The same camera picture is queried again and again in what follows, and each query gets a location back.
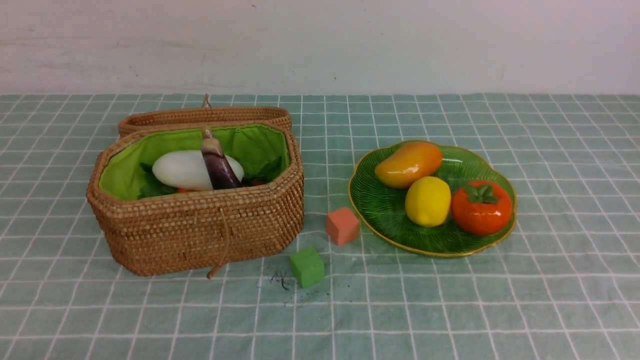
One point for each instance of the orange persimmon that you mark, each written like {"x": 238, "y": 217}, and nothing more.
{"x": 481, "y": 207}

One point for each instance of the orange foam cube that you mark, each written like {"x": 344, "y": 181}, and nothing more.
{"x": 342, "y": 226}

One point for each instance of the yellow lemon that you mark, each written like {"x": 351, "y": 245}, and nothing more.
{"x": 428, "y": 202}

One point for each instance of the green glass leaf plate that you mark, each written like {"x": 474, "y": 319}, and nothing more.
{"x": 382, "y": 209}

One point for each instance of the purple eggplant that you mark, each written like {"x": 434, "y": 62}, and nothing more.
{"x": 218, "y": 167}

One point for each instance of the green checkered tablecloth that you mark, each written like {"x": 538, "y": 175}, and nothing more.
{"x": 563, "y": 286}

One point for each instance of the woven wicker basket green lining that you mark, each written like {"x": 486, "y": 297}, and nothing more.
{"x": 186, "y": 231}

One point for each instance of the white radish with leaves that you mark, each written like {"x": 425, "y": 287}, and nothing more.
{"x": 186, "y": 169}

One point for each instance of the orange carrot with leaves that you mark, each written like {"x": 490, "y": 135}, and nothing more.
{"x": 250, "y": 183}

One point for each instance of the yellow orange mango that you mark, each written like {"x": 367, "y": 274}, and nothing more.
{"x": 411, "y": 162}

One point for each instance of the woven wicker basket lid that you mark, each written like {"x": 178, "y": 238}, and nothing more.
{"x": 263, "y": 114}

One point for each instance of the green foam cube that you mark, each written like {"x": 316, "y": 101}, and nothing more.
{"x": 308, "y": 267}

